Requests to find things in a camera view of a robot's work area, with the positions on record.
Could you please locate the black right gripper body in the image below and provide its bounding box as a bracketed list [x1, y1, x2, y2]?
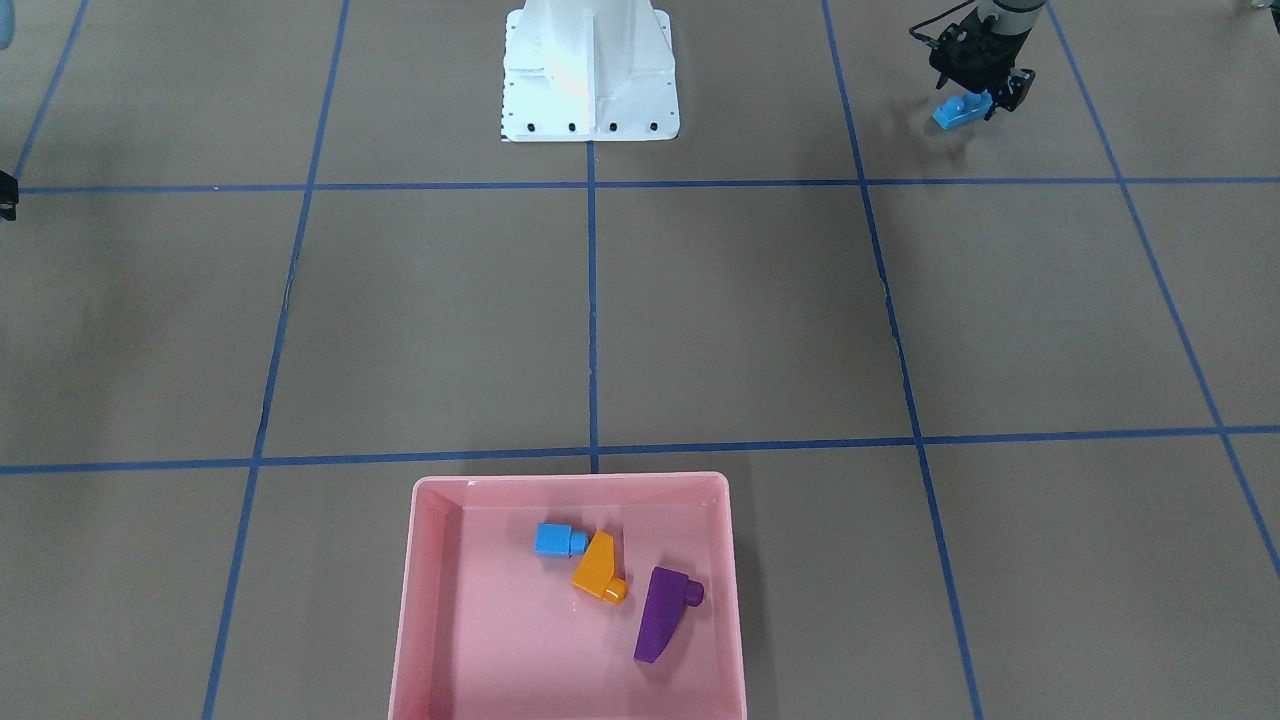
[0, 170, 20, 222]

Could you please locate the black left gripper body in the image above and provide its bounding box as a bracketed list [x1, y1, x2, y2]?
[928, 20, 1030, 96]

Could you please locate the long blue toy block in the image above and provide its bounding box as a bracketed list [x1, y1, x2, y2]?
[932, 92, 993, 131]

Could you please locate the purple toy block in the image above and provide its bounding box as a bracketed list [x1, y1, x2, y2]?
[634, 566, 707, 664]

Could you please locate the orange toy block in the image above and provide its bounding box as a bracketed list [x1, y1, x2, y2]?
[570, 530, 628, 605]

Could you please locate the small blue toy block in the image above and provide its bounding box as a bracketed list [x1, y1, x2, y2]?
[532, 521, 591, 559]

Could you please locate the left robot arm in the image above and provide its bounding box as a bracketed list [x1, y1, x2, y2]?
[928, 1, 1044, 118]

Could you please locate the pink plastic box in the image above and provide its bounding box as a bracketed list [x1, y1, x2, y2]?
[387, 471, 748, 719]

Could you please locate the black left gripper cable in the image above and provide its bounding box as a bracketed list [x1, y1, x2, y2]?
[908, 0, 977, 51]

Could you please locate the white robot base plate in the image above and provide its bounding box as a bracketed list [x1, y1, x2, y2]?
[500, 1, 681, 143]

